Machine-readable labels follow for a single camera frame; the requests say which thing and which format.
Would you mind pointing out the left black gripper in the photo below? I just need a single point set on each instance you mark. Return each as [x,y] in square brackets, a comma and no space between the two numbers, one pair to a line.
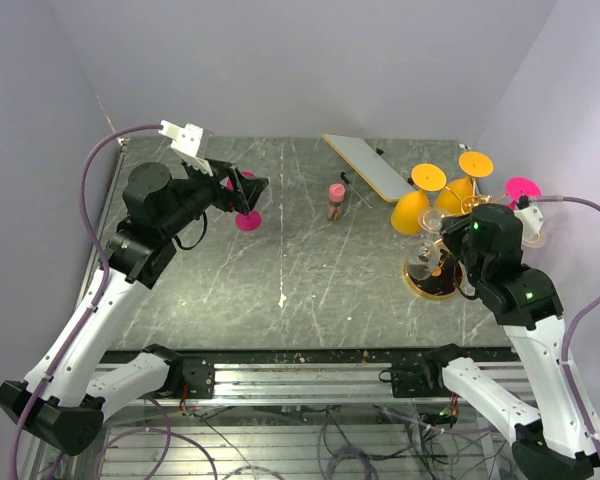
[248,188]

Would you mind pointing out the clear wine glass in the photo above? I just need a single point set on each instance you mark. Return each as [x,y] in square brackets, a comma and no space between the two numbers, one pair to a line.
[536,241]
[424,253]

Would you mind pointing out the gold wine glass rack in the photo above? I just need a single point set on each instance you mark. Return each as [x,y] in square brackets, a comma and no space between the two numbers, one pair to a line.
[446,279]

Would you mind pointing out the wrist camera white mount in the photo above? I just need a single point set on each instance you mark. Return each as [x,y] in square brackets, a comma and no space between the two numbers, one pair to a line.
[531,217]
[188,143]

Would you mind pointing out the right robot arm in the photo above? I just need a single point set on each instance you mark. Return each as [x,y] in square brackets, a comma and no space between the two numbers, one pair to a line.
[558,437]

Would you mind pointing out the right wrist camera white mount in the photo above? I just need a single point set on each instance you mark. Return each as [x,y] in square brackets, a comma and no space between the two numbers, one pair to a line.
[531,217]

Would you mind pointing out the orange wine glass left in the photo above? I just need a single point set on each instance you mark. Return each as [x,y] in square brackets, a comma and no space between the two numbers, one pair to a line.
[426,178]

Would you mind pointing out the orange wine glass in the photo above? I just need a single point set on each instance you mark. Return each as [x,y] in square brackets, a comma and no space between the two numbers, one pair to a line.
[460,196]
[426,178]

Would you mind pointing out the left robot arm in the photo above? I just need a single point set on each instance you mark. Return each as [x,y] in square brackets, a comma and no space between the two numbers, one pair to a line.
[61,401]

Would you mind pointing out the small pink capped bottle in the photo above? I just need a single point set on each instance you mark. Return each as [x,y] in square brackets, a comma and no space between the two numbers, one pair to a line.
[336,196]

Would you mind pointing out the aluminium rail frame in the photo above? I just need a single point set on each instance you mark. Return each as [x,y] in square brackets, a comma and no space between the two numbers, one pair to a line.
[308,377]

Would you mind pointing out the orange wine glass right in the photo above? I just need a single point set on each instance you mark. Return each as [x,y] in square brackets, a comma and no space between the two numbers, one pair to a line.
[460,196]

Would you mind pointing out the yellow framed tilted mirror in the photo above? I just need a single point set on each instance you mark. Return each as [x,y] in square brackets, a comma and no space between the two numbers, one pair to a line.
[370,166]

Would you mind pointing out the pink wine glass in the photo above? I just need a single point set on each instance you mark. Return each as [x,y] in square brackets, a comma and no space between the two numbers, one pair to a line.
[251,221]
[516,187]

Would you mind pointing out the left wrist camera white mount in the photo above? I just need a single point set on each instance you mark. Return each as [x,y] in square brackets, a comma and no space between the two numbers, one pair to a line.
[188,143]

